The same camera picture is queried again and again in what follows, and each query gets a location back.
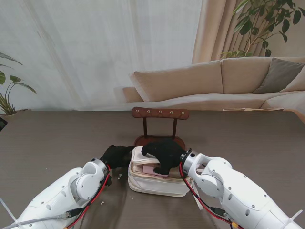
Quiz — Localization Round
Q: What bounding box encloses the white cable tie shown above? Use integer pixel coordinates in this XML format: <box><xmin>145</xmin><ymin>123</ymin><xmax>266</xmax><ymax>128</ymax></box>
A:
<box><xmin>285</xmin><ymin>209</ymin><xmax>304</xmax><ymax>226</ymax></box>
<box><xmin>0</xmin><ymin>197</ymin><xmax>19</xmax><ymax>224</ymax></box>

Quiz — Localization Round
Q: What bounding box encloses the arm red cable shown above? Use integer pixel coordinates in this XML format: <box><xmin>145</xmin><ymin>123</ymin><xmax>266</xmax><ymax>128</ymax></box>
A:
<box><xmin>66</xmin><ymin>164</ymin><xmax>112</xmax><ymax>229</ymax></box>
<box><xmin>179</xmin><ymin>162</ymin><xmax>240</xmax><ymax>229</ymax></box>

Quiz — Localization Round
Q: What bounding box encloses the cream handbag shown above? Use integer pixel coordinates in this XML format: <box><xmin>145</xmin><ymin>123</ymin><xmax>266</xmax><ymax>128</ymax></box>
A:
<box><xmin>128</xmin><ymin>146</ymin><xmax>203</xmax><ymax>211</ymax></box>

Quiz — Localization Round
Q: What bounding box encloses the dark green leafy plant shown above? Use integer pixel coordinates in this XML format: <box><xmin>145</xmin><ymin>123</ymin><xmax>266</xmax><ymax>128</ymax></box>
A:
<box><xmin>219</xmin><ymin>0</ymin><xmax>302</xmax><ymax>58</ymax></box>

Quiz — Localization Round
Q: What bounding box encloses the white sheer curtain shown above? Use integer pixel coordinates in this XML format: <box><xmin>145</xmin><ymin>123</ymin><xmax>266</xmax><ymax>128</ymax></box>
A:
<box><xmin>0</xmin><ymin>0</ymin><xmax>203</xmax><ymax>112</ymax></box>

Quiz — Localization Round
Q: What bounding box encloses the dark wooden jewelry stand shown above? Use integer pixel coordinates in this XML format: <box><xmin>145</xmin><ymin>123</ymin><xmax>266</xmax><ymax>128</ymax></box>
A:
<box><xmin>132</xmin><ymin>106</ymin><xmax>191</xmax><ymax>147</ymax></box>

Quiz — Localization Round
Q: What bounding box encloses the grey cushion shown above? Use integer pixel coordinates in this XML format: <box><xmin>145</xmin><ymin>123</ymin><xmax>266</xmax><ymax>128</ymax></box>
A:
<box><xmin>253</xmin><ymin>57</ymin><xmax>305</xmax><ymax>94</ymax></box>

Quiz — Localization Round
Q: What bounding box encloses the pink floral jewelry box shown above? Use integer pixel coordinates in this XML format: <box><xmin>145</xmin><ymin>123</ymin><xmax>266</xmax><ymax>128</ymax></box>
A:
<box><xmin>142</xmin><ymin>164</ymin><xmax>169</xmax><ymax>179</ymax></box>

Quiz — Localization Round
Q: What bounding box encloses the right arm red cable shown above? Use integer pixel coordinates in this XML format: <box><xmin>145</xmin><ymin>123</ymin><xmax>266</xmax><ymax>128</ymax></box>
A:
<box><xmin>179</xmin><ymin>162</ymin><xmax>240</xmax><ymax>229</ymax></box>

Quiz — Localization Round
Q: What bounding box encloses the black cable with plug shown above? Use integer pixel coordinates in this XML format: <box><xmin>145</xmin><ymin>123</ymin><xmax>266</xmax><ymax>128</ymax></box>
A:
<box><xmin>212</xmin><ymin>207</ymin><xmax>233</xmax><ymax>219</ymax></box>

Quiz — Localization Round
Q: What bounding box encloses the large leaf green plant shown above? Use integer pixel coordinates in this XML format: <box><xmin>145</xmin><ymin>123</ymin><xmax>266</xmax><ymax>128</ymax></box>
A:
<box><xmin>0</xmin><ymin>52</ymin><xmax>37</xmax><ymax>116</ymax></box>

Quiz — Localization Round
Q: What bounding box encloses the left arm red cable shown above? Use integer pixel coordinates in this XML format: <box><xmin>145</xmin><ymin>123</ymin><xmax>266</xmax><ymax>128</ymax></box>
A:
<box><xmin>66</xmin><ymin>164</ymin><xmax>112</xmax><ymax>229</ymax></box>

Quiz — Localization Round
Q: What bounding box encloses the beige curtain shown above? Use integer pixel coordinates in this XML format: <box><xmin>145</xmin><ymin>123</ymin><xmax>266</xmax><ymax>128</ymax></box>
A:
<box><xmin>192</xmin><ymin>0</ymin><xmax>305</xmax><ymax>65</ymax></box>

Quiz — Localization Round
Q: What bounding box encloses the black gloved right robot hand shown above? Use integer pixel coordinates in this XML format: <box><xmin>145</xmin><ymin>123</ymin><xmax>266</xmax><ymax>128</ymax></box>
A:
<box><xmin>141</xmin><ymin>139</ymin><xmax>186</xmax><ymax>176</ymax></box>

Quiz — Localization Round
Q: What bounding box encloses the beige sofa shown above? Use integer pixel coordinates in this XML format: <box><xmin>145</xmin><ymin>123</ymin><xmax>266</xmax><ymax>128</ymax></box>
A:
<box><xmin>122</xmin><ymin>56</ymin><xmax>305</xmax><ymax>117</ymax></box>

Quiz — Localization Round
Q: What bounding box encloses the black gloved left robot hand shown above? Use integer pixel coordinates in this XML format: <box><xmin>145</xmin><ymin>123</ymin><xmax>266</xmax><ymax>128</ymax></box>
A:
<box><xmin>99</xmin><ymin>144</ymin><xmax>136</xmax><ymax>169</ymax></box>

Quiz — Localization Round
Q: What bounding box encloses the grey network cable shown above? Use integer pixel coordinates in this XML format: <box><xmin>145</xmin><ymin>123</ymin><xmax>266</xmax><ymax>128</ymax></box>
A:
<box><xmin>7</xmin><ymin>210</ymin><xmax>83</xmax><ymax>229</ymax></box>

